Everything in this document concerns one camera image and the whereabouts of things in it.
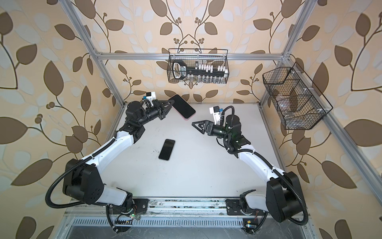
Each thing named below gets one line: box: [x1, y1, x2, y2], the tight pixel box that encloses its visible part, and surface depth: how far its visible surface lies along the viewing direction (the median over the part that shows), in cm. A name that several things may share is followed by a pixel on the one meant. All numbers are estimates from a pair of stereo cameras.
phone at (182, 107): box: [168, 94, 196, 121], surface depth 74 cm
